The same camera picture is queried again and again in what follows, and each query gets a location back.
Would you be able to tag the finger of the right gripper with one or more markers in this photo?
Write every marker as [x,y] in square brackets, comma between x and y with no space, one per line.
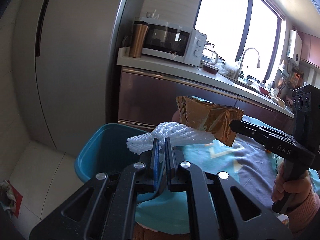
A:
[247,129]

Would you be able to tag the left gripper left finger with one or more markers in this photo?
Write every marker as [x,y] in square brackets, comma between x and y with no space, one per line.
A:
[148,181]

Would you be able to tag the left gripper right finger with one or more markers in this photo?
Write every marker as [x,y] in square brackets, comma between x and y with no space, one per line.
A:
[173,157]

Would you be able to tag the white foam fruit net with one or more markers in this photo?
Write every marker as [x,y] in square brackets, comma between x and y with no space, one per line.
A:
[179,134]

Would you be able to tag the gold foil snack wrapper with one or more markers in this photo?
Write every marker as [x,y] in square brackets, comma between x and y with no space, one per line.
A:
[209,117]

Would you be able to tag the pink sleeve right forearm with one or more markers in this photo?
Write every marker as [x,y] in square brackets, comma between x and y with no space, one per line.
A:
[301,217]

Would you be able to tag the blue plastic trash bin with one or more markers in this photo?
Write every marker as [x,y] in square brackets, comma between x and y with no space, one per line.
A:
[107,152]

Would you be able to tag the chrome kitchen faucet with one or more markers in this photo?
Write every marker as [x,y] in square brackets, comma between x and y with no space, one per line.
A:
[249,64]

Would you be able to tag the person's right hand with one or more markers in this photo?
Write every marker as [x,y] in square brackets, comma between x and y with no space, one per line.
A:
[301,188]

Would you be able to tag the teal grey patterned tablecloth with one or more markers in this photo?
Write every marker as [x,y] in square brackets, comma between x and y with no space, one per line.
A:
[248,162]

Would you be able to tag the red bowl by sink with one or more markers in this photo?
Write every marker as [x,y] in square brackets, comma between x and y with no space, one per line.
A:
[263,91]

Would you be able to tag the clear plastic bag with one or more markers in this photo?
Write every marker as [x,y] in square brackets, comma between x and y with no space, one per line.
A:
[229,69]

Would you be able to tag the dark brown base cabinets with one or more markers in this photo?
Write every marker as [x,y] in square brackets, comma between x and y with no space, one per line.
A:
[149,98]

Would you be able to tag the glass electric kettle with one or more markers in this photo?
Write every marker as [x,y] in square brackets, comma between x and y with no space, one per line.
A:
[209,54]

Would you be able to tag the white water heater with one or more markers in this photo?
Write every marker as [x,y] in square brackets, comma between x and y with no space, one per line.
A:
[294,48]

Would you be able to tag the white microwave oven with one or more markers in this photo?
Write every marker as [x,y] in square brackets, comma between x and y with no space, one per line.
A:
[171,41]

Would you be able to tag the red bag on floor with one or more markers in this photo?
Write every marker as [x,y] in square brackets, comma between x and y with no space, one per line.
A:
[11,199]

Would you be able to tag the copper travel mug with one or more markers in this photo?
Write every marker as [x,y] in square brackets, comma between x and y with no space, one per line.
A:
[138,40]

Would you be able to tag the silver refrigerator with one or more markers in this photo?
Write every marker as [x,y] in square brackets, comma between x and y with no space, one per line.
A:
[62,55]

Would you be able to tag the pink wall cabinet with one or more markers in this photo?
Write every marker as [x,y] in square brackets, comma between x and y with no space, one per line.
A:
[310,48]

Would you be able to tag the black window frame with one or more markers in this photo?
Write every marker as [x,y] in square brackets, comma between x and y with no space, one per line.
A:
[234,25]

